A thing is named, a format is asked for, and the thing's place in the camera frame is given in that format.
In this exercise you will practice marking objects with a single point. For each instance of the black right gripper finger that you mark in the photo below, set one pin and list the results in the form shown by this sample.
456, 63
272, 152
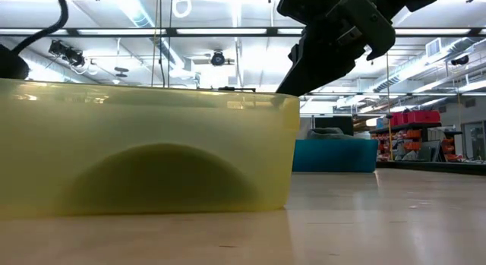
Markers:
374, 29
322, 64

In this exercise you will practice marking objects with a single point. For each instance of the dark green-grey cap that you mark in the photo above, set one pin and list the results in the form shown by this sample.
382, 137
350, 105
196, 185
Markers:
163, 181

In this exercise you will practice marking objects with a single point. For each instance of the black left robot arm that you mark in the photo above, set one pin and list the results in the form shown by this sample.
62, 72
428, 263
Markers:
11, 65

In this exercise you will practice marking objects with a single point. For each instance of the black screen panel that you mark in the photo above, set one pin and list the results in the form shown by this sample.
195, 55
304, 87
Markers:
334, 122

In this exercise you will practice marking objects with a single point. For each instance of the small red storage bin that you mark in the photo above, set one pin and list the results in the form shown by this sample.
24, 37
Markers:
398, 118

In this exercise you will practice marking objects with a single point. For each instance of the blue plastic bin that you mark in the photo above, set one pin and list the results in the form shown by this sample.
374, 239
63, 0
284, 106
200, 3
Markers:
334, 156

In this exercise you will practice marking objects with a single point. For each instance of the large red storage bin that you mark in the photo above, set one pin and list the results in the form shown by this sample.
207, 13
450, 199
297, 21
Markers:
423, 117

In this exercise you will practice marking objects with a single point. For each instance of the round black ceiling device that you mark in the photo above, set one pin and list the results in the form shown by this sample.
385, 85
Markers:
217, 58

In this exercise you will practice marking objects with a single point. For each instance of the black storage shelf rack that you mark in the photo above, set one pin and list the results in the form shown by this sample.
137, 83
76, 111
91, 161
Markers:
417, 143

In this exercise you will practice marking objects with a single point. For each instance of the yellow translucent plastic bin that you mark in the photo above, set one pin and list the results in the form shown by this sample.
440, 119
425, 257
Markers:
152, 117

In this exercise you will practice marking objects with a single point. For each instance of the black ceiling-mounted device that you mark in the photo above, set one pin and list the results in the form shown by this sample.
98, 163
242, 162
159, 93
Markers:
68, 54

